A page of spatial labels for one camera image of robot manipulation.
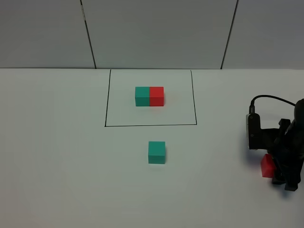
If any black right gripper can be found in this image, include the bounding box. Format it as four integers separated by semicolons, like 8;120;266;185
272;99;304;191

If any red template cube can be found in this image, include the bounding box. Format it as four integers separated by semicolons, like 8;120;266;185
149;86;164;106

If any green template cube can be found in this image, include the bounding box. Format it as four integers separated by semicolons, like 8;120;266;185
135;86;150;106

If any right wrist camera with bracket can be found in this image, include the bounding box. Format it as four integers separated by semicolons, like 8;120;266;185
246;113;291;150

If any black camera cable right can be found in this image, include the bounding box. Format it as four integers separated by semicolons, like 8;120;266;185
248;95;297;114

